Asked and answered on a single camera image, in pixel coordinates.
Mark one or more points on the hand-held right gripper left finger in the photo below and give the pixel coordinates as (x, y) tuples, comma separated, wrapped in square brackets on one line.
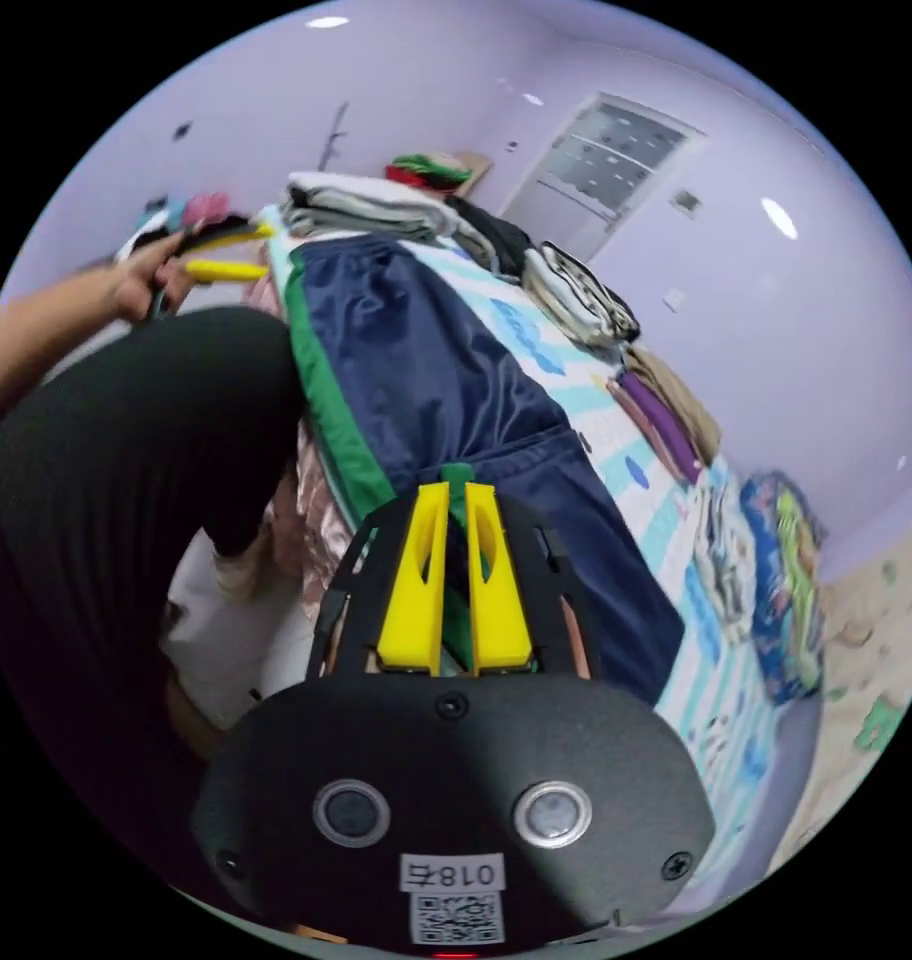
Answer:
[(415, 600)]

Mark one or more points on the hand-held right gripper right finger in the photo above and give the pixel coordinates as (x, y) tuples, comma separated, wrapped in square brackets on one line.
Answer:
[(501, 615)]

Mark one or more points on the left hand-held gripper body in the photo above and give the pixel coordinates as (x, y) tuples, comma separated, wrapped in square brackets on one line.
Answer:
[(208, 223)]

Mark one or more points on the blue shorts with green stripe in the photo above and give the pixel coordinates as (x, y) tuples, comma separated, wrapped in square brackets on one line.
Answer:
[(426, 360)]

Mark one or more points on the person's left forearm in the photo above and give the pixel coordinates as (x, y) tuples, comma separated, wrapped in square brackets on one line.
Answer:
[(43, 330)]

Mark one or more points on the person's left hand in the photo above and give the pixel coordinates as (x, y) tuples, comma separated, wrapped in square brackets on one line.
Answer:
[(145, 281)]

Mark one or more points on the red and green clothes heap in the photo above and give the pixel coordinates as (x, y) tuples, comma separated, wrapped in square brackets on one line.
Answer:
[(426, 171)]

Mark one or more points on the bed with printed sheet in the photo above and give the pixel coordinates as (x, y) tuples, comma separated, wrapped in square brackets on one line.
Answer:
[(640, 465)]

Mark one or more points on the person's body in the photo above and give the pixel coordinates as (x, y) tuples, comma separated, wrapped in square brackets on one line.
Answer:
[(126, 487)]

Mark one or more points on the colourful printed pillow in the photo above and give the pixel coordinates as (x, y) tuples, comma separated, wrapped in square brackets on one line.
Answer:
[(790, 585)]

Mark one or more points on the pile of clothes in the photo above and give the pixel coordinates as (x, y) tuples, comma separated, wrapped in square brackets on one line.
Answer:
[(576, 296)]

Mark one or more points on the white door with glass panes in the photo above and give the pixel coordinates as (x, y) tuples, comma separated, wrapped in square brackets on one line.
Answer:
[(621, 161)]

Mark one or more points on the white wall socket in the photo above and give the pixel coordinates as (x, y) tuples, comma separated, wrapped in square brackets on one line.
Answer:
[(674, 298)]

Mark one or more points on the white wall switch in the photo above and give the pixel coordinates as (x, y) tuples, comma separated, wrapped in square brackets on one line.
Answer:
[(685, 203)]

